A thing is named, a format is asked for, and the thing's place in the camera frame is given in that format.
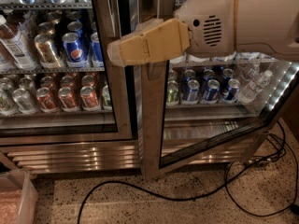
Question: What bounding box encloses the white green soda can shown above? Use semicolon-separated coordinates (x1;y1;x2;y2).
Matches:
170;53;186;64
188;54;210;63

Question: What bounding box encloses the black floor cable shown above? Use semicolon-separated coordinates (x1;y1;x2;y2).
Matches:
76;120;299;224

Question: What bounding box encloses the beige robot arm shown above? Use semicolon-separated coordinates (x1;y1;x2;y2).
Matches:
107;0;299;67

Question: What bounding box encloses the water bottle white cap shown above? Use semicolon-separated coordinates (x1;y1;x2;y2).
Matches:
237;70;273;104

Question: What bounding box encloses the iced tea bottle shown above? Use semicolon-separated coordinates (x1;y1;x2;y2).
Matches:
0;15;38;71

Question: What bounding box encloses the blue Pepsi can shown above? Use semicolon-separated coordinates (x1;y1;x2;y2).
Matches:
63;33;88;68

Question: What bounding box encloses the steel fridge bottom grille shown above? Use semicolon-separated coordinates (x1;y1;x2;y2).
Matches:
1;133;267;176

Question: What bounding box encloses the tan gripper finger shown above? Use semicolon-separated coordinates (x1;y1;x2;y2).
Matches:
107;19;190;67
124;18;164;39

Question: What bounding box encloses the glass fridge door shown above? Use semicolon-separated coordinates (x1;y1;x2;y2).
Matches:
0;0;132;147
136;0;298;170

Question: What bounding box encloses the red soda can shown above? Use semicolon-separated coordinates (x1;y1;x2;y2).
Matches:
58;87;79;110

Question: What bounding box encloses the gold soda can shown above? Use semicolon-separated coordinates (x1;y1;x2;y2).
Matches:
35;34;64;69

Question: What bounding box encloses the clear plastic storage bin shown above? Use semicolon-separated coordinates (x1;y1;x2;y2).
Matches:
0;170;38;224

